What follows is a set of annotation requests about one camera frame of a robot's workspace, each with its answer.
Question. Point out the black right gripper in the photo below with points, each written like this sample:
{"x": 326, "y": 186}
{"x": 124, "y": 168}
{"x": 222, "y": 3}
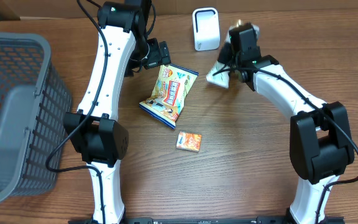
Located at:
{"x": 221, "y": 56}

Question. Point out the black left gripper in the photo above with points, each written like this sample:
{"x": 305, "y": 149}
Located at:
{"x": 160, "y": 55}

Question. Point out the white floral tube gold cap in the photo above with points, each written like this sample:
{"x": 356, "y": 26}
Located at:
{"x": 212, "y": 75}

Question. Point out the yellow snack bag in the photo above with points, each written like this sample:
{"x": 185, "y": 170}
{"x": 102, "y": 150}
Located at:
{"x": 168, "y": 96}

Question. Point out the small orange box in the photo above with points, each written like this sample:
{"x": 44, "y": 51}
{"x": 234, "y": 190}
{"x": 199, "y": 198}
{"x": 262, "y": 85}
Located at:
{"x": 189, "y": 141}

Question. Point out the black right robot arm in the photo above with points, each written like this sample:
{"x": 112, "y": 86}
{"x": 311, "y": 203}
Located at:
{"x": 320, "y": 137}

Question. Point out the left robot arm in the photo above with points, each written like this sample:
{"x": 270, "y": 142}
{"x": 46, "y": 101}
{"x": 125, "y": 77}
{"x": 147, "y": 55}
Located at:
{"x": 124, "y": 48}

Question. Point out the white barcode scanner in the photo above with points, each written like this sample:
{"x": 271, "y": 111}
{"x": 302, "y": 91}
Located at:
{"x": 206, "y": 29}

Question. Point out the grey plastic shopping basket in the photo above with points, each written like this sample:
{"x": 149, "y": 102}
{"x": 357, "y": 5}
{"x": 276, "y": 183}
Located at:
{"x": 33, "y": 102}

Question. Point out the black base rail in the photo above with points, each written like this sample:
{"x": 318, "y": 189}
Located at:
{"x": 258, "y": 220}

